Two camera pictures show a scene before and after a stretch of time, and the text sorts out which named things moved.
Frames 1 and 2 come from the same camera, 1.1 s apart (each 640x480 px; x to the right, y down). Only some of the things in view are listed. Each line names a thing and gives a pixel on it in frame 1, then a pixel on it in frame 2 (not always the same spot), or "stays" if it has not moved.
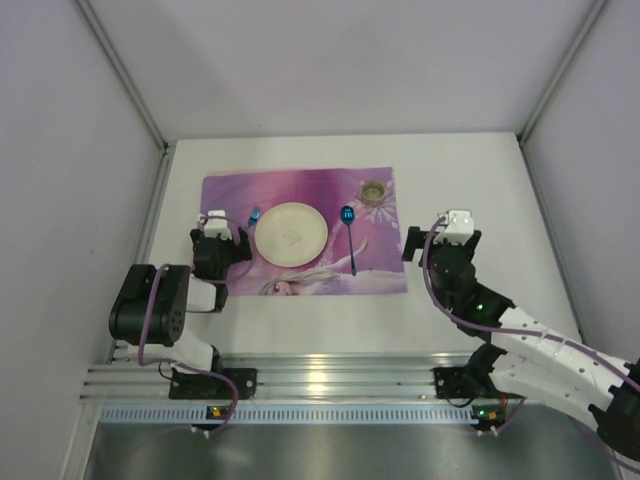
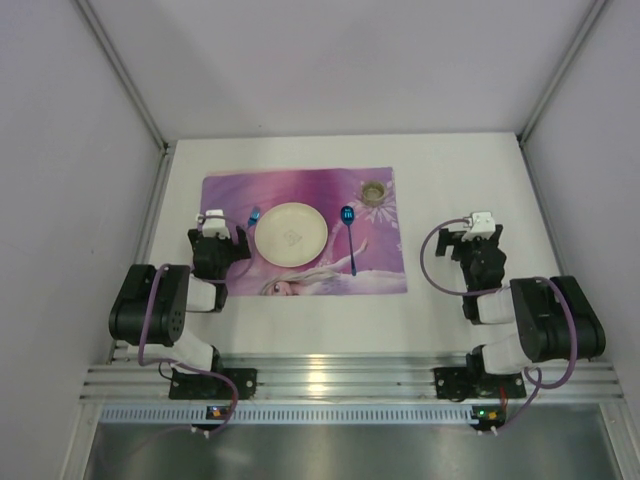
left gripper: [240, 248] stays
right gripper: [413, 242] to [470, 245]
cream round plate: [291, 235] stays
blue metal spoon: [347, 215] stays
